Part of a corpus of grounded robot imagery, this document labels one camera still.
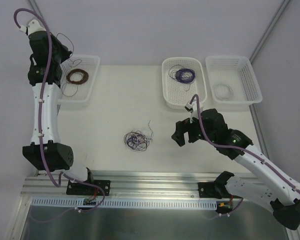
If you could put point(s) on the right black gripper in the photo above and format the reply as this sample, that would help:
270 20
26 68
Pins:
190 131

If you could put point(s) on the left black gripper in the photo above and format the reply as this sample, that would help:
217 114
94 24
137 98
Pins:
62 50

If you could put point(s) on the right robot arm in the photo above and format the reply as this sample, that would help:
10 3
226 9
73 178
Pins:
279 193

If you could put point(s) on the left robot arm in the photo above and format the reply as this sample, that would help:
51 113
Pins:
46 152

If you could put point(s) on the left white perforated basket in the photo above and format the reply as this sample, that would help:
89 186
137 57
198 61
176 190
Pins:
79 75

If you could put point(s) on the white perforated basket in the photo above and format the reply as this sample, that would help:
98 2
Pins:
233 83
79 75
177 94

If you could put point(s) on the middle white perforated basket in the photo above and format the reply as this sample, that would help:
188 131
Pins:
177 94

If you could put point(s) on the right white perforated basket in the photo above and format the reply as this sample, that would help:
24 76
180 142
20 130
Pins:
233 83

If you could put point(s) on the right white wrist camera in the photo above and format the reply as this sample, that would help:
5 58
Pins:
195 109

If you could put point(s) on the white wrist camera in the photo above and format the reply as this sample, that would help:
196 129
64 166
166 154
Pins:
195 109
32 27

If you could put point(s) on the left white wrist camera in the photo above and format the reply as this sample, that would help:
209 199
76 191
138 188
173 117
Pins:
32 27

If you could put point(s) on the left aluminium frame post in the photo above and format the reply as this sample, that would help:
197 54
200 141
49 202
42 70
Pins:
43 26

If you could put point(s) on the aluminium frame post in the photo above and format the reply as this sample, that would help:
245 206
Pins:
43 26
269 29

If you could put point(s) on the aluminium mounting rail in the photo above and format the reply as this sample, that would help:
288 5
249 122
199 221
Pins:
131 185

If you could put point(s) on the white slotted cable duct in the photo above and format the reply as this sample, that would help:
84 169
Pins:
125 203

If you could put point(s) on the right aluminium frame post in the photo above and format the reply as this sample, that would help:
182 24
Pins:
269 29

